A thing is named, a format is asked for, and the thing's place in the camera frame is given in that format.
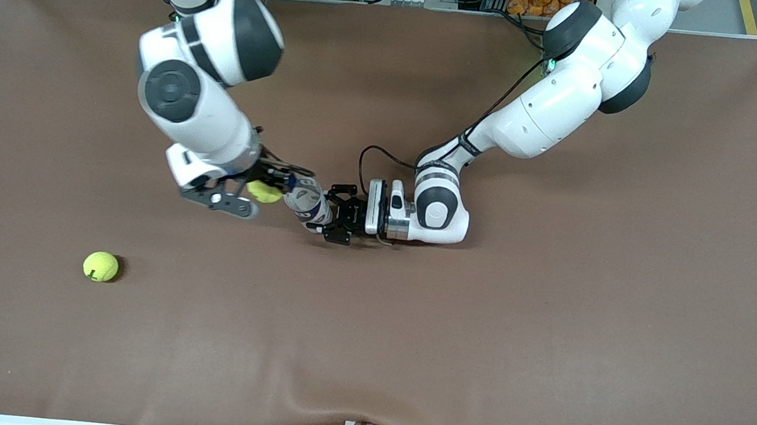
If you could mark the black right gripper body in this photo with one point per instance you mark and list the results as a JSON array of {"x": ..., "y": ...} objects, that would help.
[{"x": 269, "y": 176}]

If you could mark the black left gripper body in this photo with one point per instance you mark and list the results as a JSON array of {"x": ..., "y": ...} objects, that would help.
[{"x": 353, "y": 214}]

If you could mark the clear Wilson tennis ball can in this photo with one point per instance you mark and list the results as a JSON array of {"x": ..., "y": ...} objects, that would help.
[{"x": 309, "y": 207}]

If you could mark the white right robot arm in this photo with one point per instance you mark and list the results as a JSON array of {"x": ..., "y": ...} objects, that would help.
[{"x": 207, "y": 119}]

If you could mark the yellow tennis ball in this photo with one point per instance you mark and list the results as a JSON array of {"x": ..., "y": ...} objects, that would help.
[
  {"x": 263, "y": 193},
  {"x": 100, "y": 266}
]

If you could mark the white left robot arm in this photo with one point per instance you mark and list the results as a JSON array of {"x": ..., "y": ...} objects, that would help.
[{"x": 555, "y": 111}]

